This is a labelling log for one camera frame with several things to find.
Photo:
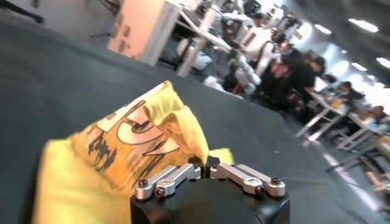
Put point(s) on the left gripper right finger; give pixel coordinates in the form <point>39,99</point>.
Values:
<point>246,179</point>

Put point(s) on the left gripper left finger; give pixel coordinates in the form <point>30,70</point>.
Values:
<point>170,179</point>

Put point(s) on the yellow-green printed t-shirt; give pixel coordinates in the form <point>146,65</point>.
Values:
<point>91,176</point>

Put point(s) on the person in black shirt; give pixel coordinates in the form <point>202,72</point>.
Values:
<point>301,79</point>

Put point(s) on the long white table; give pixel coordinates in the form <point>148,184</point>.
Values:
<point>350,121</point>

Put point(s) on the small white standing desk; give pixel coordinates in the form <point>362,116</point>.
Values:
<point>195,51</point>

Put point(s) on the seated person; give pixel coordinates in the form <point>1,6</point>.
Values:
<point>379,114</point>
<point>350,91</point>

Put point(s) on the white robot on round base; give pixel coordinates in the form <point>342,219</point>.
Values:
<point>256,39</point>

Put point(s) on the wide black tablecloth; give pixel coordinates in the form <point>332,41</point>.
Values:
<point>61,85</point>

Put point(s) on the tall white cardboard box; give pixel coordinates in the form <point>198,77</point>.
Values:
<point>143,30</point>

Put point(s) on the ceiling light panel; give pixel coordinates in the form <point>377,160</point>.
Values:
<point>359,67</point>
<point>364,25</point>
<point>323,29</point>
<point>384,62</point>

